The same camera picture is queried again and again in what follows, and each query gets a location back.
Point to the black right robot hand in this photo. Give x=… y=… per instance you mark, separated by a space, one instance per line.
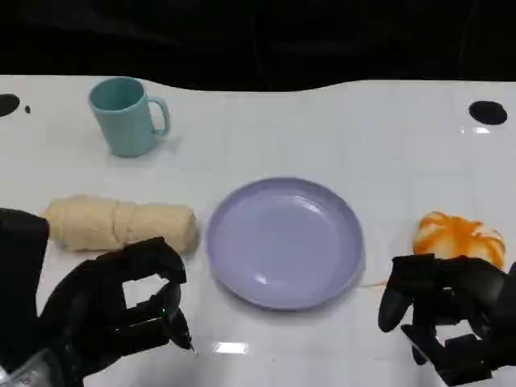
x=479 y=290

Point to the beige towel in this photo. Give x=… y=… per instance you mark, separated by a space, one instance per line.
x=92 y=221

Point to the orange and white bread roll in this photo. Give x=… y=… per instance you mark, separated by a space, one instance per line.
x=451 y=234

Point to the lilac plate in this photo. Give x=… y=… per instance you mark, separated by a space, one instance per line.
x=286 y=242

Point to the black round table grommet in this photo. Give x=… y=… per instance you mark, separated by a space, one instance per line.
x=7 y=105
x=488 y=112

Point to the pale green mug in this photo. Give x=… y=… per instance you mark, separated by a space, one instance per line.
x=123 y=121

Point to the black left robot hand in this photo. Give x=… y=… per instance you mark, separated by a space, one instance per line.
x=88 y=306

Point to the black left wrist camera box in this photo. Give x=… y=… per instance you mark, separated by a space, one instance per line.
x=20 y=262

